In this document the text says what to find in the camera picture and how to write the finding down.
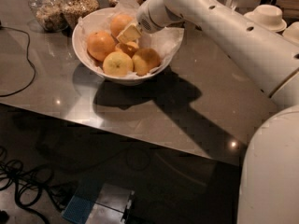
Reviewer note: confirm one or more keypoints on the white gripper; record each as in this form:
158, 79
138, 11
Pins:
146, 19

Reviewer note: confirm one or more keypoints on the orange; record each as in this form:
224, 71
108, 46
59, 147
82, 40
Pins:
144, 60
118, 23
100, 44
129, 48

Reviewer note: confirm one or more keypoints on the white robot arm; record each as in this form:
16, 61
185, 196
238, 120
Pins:
269, 187

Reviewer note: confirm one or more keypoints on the white paper bowl liner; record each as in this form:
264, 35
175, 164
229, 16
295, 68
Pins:
162, 41

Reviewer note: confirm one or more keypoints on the white ceramic bowl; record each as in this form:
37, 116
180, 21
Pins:
79, 48

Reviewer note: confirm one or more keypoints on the yellow-orange fruit, front left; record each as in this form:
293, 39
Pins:
118, 64

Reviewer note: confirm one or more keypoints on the glass jar with oats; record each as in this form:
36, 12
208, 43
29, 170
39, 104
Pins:
73, 10

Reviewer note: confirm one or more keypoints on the glass jar, far left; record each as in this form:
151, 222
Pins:
49, 14

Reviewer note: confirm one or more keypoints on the blue grey floor pedal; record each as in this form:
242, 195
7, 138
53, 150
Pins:
95, 203

